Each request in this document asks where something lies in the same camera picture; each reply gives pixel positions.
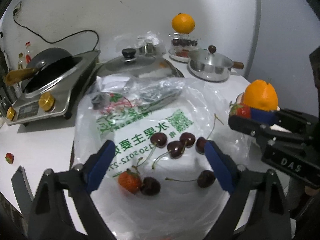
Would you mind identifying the sauce bottle red cap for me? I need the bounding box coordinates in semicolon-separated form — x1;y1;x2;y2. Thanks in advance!
25;42;34;64

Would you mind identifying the glass jar with cherries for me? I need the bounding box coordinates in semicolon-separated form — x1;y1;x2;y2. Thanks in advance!
168;33;200;57

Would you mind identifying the black power cable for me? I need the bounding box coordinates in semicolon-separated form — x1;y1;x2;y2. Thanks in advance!
12;8;100;51

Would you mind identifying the steel induction cooker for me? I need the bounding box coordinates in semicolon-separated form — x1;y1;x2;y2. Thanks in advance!
6;50;100;126

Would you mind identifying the strawberry on plate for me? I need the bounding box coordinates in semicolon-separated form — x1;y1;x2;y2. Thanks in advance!
229;103;251;119

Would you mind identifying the stray strawberry on counter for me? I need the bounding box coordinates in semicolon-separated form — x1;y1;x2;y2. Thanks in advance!
5;153;14;164

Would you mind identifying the large orange on plate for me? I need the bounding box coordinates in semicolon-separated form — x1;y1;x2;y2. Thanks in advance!
242;80;279;111

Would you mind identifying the wall power socket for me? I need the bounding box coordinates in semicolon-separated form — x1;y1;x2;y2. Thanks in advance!
13;1;22;14

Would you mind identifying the orange on glass jar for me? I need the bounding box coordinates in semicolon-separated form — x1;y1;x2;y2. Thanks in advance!
171;13;195;34

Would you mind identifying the red strawberry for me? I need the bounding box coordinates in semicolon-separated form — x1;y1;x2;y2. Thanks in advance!
118;168;142;194

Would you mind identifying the white saucer under jar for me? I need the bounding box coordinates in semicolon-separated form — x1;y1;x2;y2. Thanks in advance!
168;49;189;63

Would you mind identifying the black wok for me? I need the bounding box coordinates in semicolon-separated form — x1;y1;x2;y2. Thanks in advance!
4;47;83;94

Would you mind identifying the dark cherry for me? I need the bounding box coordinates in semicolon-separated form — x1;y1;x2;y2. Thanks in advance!
135;132;168;168
180;132;196;151
195;113;224;155
165;170;216;189
151;141;185;170
131;156;162;197

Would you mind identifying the oil bottle green cap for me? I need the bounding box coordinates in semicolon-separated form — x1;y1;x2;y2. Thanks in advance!
17;53;27;69

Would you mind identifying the printed clear plastic bag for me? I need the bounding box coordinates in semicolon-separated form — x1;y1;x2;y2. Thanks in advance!
74;76;249;235

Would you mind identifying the steel wok lid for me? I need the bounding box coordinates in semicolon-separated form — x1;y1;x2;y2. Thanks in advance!
97;48;184;78

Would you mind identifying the small steel saucepan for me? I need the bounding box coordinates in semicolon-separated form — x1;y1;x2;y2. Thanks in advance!
188;45;244;82

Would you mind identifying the white round plate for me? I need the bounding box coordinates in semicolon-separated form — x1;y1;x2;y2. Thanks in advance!
235;93;291;133

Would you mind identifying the steel cup in plastic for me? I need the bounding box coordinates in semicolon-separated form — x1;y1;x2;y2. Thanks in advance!
136;37;159;56

